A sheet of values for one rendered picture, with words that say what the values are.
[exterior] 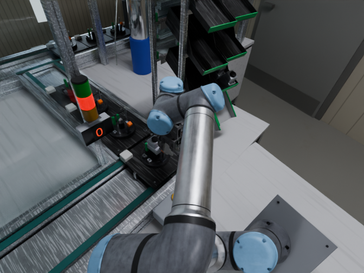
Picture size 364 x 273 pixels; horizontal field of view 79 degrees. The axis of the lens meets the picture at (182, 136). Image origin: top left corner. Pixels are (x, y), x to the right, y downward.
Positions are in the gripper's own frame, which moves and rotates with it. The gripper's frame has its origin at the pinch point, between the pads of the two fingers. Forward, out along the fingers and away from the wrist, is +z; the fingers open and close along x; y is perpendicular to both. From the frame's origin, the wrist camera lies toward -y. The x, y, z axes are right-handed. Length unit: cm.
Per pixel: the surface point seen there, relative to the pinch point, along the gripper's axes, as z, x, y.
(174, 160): 10.0, 4.7, 0.6
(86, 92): -30.8, -19.0, -16.5
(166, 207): 11.0, -14.6, 14.2
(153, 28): -38, 20, -28
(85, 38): 10, 46, -146
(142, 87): 21, 43, -69
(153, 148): 1.6, -2.1, -6.4
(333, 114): 91, 238, 48
